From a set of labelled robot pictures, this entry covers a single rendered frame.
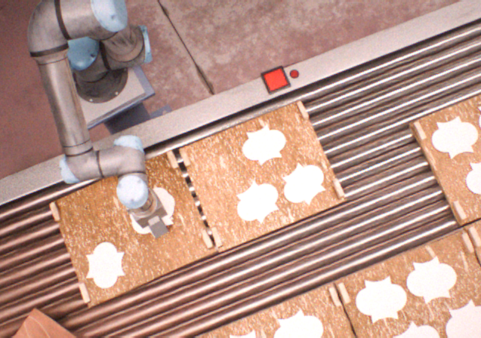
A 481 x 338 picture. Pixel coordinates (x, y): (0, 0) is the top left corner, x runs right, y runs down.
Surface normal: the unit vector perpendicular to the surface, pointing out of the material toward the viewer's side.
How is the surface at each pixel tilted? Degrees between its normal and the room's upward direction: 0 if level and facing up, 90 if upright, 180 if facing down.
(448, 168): 0
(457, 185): 0
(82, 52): 9
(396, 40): 0
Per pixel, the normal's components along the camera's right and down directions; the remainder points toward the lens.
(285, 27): -0.05, -0.29
